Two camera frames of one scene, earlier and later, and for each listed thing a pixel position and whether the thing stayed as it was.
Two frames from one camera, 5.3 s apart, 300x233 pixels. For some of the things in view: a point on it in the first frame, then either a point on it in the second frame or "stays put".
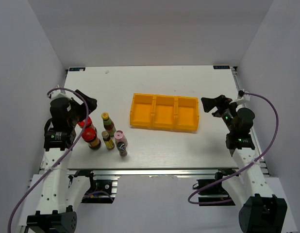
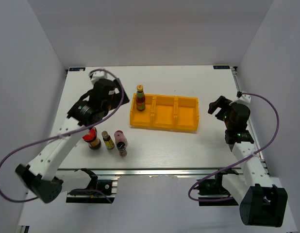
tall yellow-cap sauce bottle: (108, 124) -> (140, 98)
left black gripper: (82, 107) -> (117, 97)
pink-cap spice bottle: (119, 136) stays put
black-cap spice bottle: (121, 145) stays put
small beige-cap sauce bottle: (108, 142) stays put
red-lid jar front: (90, 136) stays put
